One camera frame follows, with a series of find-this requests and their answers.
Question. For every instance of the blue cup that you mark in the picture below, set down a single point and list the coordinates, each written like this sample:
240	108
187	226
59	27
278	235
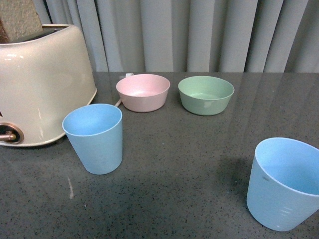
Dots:
96	134
284	183

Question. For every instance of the pink bowl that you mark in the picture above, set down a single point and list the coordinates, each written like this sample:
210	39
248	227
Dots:
143	92

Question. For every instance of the green bowl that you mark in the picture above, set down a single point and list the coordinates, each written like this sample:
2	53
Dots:
205	95

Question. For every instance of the grey curtain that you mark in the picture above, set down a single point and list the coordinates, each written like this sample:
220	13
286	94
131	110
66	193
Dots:
193	35

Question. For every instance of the cream toaster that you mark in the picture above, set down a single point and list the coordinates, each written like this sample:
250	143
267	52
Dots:
41	82

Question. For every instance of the bread slice in toaster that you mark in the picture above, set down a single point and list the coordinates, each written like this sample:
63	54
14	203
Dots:
18	19

